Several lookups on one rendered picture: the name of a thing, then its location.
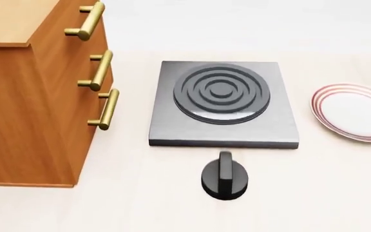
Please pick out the grey square stove base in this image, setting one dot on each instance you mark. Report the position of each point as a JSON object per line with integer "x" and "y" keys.
{"x": 172, "y": 128}

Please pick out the dark ringed stove burner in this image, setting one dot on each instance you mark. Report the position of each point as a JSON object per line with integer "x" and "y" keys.
{"x": 221, "y": 93}

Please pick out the black stove knob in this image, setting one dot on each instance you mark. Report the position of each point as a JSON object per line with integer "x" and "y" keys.
{"x": 225, "y": 176}

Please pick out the wooden drawer cabinet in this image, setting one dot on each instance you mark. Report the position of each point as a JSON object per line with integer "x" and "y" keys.
{"x": 21, "y": 108}

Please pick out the white plate with red rings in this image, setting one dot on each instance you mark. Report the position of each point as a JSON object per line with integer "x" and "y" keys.
{"x": 354, "y": 113}

